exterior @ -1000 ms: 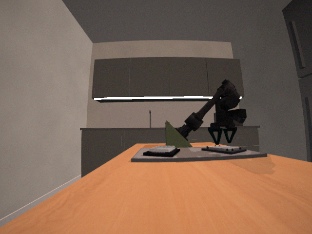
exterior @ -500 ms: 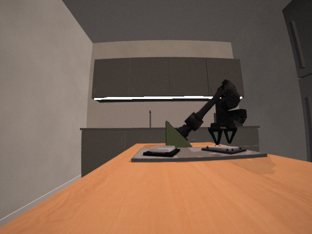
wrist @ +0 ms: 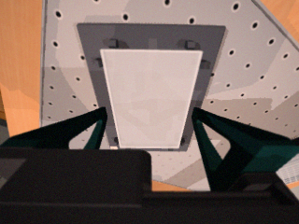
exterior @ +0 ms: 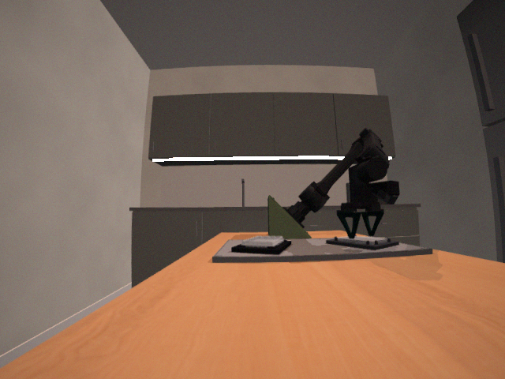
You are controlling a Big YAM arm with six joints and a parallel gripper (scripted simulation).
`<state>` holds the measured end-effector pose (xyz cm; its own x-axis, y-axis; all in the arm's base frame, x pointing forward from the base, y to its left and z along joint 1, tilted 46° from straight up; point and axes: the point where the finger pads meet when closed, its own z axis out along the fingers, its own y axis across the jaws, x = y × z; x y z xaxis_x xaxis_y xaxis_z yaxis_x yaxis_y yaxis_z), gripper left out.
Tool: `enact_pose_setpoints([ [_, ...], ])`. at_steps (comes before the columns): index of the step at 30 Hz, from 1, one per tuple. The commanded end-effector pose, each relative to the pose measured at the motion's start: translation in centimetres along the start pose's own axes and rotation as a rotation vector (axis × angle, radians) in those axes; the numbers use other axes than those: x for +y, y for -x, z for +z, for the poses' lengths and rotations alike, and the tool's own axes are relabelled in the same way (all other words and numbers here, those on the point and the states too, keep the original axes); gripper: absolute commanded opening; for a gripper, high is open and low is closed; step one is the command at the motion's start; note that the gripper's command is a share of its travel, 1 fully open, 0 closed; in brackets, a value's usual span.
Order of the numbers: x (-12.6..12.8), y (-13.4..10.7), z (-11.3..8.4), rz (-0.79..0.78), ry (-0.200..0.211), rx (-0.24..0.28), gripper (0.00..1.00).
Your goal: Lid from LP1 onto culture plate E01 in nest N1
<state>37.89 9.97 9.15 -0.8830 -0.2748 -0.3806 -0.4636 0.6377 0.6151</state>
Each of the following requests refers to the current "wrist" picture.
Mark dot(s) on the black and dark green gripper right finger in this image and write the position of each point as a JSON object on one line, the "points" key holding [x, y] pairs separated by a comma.
{"points": [[252, 150]]}

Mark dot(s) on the white multi-well plate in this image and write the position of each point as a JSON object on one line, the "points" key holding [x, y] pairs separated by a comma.
{"points": [[289, 173]]}

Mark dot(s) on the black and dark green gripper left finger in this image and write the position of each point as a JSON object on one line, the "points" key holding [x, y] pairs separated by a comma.
{"points": [[59, 134]]}

